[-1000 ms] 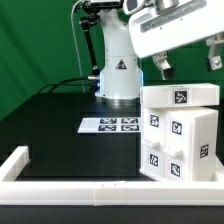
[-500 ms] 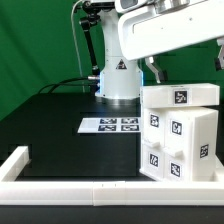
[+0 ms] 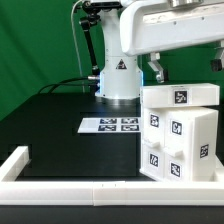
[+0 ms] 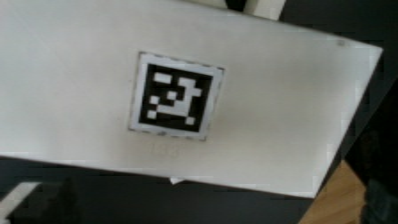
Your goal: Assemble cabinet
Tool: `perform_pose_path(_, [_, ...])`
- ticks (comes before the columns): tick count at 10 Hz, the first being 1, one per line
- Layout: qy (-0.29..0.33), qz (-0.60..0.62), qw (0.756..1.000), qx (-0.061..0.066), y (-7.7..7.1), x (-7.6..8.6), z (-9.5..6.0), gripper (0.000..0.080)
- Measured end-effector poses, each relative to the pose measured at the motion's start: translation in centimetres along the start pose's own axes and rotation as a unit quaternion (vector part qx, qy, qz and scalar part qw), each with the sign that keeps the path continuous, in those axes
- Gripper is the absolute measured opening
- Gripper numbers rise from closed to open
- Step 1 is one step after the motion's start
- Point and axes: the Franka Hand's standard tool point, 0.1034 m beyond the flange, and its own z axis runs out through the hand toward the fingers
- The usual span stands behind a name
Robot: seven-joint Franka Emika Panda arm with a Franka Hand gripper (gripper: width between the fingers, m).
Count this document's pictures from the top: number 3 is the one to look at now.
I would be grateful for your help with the white cabinet top block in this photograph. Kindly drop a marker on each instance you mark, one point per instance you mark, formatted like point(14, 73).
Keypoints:
point(186, 95)

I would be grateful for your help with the white marker base plate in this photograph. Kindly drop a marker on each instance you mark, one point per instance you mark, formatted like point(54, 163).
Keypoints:
point(110, 125)

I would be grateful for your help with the white U-shaped boundary frame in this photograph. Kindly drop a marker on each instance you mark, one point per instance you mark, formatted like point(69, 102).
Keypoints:
point(122, 193)

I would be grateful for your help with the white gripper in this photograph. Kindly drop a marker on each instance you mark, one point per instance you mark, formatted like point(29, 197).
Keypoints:
point(152, 26)

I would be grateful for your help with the white cabinet body box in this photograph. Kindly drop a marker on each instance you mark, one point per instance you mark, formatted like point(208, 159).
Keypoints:
point(204, 134)

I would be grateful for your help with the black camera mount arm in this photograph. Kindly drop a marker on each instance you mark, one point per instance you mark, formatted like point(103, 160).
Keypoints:
point(91, 19)

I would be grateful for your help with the white cabinet door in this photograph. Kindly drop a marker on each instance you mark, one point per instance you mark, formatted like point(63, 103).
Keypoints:
point(178, 141)
point(152, 143)

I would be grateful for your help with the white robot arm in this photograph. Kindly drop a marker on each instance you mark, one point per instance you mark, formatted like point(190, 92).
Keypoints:
point(121, 77)

